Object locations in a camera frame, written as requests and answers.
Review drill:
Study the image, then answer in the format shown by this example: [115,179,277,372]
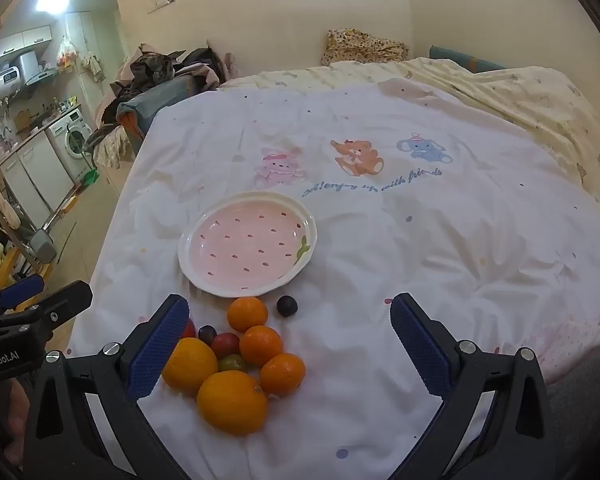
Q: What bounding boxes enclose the red cherry tomato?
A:
[181,318,197,338]
[211,333,240,360]

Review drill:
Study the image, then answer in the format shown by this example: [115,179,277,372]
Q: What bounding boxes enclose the large orange with stem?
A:
[196,370,268,437]

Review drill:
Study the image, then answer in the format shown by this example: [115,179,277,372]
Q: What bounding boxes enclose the small mandarin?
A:
[226,297,268,333]
[260,353,306,398]
[239,325,284,367]

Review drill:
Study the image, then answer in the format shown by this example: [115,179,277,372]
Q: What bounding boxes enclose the person's left hand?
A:
[0,378,30,468]

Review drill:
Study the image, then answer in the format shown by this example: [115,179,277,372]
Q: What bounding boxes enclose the white kitchen cabinets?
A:
[0,133,74,229]

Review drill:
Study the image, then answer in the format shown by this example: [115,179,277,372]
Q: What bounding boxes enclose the green dustpan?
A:
[82,169,99,186]

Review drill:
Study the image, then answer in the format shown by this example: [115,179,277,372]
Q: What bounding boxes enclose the white washing machine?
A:
[45,106,93,183]

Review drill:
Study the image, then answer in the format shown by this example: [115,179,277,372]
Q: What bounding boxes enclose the pink strawberry ceramic plate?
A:
[178,191,318,299]

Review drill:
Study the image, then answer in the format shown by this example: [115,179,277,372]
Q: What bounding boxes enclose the white cartoon print bedsheet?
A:
[69,79,600,479]

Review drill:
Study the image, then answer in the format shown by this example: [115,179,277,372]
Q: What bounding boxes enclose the pile of clothes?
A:
[95,44,237,127]

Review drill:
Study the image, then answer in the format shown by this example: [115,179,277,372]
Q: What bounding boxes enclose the cream patterned quilt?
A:
[223,58,600,204]

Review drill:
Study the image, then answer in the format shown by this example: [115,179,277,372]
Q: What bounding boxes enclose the teal pillow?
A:
[428,46,505,74]

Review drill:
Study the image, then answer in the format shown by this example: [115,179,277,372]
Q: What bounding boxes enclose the floral brown pillow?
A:
[321,28,410,66]

